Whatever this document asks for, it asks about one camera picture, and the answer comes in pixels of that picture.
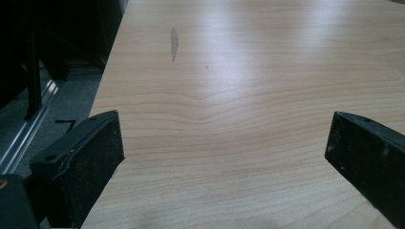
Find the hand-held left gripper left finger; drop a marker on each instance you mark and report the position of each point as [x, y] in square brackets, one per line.
[82, 165]

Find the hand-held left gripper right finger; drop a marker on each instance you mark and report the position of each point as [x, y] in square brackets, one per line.
[372, 159]

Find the black metal stand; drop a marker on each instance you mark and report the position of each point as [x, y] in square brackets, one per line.
[33, 76]

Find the aluminium floor rail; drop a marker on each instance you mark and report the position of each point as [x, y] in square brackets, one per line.
[28, 127]

